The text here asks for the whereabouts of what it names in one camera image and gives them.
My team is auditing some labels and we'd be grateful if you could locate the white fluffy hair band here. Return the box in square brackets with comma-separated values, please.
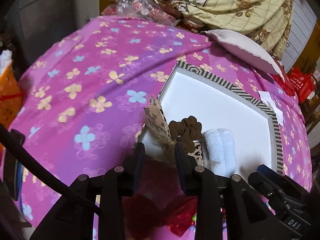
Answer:
[203, 128, 236, 177]

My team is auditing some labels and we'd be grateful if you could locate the red satin bow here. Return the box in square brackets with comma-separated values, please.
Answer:
[123, 194, 197, 239]

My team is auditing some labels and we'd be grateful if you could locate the brown scrunchie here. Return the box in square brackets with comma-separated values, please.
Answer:
[169, 115, 202, 153]

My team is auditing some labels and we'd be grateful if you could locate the leopard print hair bow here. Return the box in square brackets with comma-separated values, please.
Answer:
[144, 96, 205, 166]

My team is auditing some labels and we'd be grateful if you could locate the striped hexagonal white tray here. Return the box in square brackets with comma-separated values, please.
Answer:
[135, 60, 284, 178]

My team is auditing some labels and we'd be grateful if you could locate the white paper sheet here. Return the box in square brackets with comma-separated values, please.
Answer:
[258, 90, 284, 126]

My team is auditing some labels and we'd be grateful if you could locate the pink floral bed sheet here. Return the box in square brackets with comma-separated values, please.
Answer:
[0, 15, 313, 240]

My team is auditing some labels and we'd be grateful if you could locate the red ruffled cushion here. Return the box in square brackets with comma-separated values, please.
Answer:
[271, 61, 296, 97]

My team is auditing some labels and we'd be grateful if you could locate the red shopping bag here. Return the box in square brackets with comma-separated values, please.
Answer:
[288, 67, 315, 103]

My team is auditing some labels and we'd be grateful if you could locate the white pink pillow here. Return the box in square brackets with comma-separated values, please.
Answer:
[204, 29, 285, 81]

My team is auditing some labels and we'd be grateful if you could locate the orange plastic basket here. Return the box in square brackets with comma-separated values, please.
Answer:
[0, 63, 24, 128]

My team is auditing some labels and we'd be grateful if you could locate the cream floral quilt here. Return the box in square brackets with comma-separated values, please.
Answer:
[156, 0, 293, 60]

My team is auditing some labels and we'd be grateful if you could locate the clear plastic bag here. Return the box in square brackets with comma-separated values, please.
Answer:
[116, 0, 180, 26]

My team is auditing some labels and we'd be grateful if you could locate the grey refrigerator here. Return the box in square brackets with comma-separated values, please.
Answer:
[5, 0, 99, 65]

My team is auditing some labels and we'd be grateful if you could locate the black cable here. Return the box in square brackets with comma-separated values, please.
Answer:
[0, 123, 101, 215]

